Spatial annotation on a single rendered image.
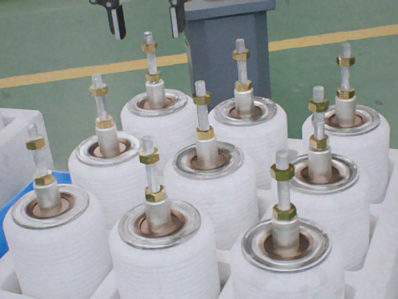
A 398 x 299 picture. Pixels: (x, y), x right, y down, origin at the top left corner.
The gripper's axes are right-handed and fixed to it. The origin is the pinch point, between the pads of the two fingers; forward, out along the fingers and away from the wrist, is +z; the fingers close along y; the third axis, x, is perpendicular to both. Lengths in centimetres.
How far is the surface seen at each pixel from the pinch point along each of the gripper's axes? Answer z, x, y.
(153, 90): 7.7, -1.4, 0.0
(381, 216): 16.7, -13.8, 26.5
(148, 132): 11.4, -5.1, -0.2
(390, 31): 36, 93, 35
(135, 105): 9.7, -1.3, -2.7
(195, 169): 9.5, -16.5, 7.8
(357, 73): 36, 67, 26
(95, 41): 37, 94, -43
